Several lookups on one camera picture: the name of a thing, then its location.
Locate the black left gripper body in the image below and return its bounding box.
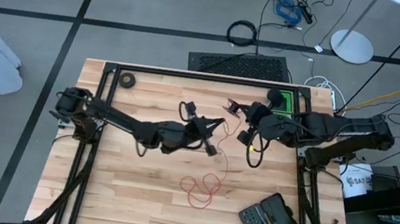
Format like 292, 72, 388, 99
157, 99, 224, 160

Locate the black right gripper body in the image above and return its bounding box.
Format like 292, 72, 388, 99
236, 84, 304, 153

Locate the red cord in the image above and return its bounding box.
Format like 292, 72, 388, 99
176, 104, 243, 213

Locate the green plastic bin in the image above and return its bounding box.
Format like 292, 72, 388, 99
275, 89, 296, 120

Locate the black floor grate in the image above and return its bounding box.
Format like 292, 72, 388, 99
186, 44, 294, 84

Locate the black tape roll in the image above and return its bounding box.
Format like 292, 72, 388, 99
117, 71, 138, 91

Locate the black bit set case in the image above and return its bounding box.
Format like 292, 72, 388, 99
237, 188, 305, 224

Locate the white round lamp base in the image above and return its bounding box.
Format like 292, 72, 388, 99
327, 0, 400, 70

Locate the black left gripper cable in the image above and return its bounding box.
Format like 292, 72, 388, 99
177, 100, 199, 124

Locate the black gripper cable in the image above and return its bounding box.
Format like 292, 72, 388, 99
177, 100, 199, 124
243, 129, 272, 171

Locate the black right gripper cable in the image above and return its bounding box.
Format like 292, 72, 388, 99
243, 129, 272, 171

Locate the white cable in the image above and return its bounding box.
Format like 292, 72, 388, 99
300, 74, 351, 117

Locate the coiled black cable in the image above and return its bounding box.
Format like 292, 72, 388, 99
224, 18, 260, 50

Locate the blue cable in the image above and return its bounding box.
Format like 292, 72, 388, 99
273, 0, 305, 25

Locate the yellow floor cable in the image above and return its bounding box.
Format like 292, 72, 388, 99
343, 60, 400, 118

